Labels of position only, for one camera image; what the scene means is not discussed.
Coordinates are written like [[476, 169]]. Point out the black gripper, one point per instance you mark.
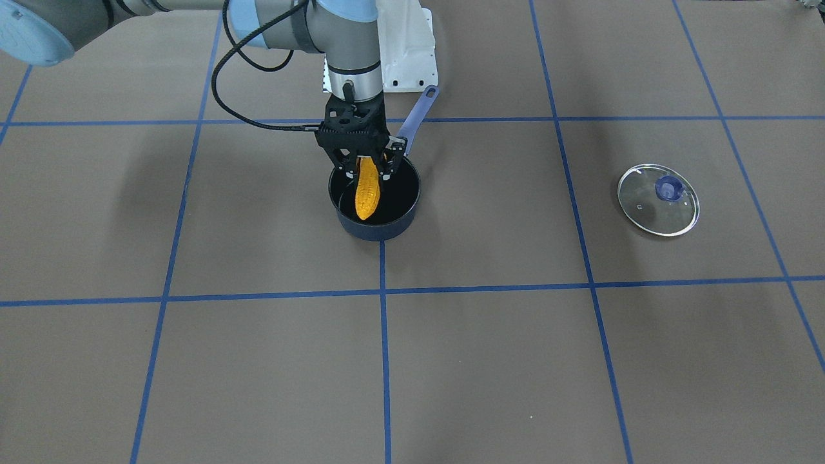
[[338, 156]]

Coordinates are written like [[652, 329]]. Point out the yellow corn cob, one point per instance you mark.
[[368, 193]]

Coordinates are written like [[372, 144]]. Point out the dark blue pot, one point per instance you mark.
[[399, 196]]

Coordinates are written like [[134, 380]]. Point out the glass pot lid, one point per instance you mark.
[[658, 200]]

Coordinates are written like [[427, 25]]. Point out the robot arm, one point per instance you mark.
[[165, 49]]

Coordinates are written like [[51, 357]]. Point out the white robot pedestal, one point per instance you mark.
[[406, 51]]

